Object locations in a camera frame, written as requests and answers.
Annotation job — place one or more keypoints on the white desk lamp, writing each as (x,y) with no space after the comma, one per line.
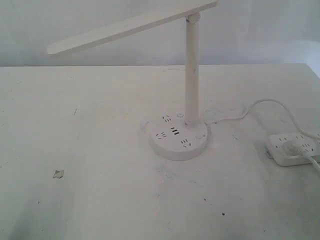
(179,137)

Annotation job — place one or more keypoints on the small torn paper scrap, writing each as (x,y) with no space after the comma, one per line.
(58,174)

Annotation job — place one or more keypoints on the white plug in strip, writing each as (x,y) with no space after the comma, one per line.
(292,148)

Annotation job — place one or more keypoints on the white power strip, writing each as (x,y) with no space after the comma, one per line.
(275,147)

